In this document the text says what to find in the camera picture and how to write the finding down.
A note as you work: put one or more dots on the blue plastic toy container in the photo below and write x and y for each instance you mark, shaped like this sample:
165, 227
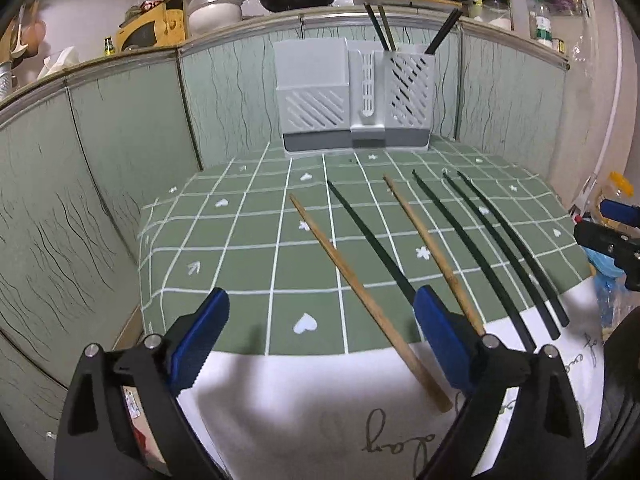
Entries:
607, 275

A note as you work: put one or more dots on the white pipe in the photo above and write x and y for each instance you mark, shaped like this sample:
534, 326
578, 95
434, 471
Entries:
607, 125

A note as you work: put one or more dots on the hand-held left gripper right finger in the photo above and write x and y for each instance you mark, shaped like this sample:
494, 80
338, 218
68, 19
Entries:
440, 340

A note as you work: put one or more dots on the white jar with green label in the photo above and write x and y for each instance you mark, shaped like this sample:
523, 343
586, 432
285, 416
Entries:
543, 30

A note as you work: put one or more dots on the clear container with black lid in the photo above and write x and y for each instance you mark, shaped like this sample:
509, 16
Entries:
485, 10

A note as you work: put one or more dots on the brown wooden spoon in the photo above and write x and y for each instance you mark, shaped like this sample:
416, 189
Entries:
34, 35

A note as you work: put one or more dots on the grey plastic utensil holder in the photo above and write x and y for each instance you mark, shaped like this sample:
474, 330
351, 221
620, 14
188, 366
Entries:
315, 100

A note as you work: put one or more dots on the metal canister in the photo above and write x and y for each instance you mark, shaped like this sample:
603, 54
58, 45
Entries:
6, 80

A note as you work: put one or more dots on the yellow microwave oven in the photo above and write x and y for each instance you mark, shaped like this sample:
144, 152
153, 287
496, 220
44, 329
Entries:
150, 25

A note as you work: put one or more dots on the green checked tablecloth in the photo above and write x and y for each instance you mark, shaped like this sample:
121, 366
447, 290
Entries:
240, 260

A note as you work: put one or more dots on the white squeeze bottle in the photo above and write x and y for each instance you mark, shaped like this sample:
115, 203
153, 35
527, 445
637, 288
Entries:
519, 10

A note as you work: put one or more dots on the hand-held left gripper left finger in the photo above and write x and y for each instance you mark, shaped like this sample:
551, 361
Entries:
197, 345

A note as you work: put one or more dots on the large white bowl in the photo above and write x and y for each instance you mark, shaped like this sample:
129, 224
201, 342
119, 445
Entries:
215, 17

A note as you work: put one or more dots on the small yellow jar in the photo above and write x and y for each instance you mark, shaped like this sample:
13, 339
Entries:
558, 46

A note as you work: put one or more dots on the yellow-capped clear bottle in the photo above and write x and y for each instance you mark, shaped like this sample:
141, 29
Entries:
616, 190

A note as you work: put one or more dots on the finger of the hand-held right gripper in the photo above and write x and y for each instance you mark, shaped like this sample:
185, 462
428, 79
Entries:
620, 211
602, 240

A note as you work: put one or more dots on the green glass bottle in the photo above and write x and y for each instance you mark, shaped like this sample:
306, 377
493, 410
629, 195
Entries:
109, 46

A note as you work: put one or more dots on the white spatula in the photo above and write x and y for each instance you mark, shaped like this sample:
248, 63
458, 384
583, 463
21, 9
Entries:
19, 35

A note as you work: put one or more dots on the white paper towel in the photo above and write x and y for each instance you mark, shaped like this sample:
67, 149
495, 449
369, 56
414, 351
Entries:
60, 62

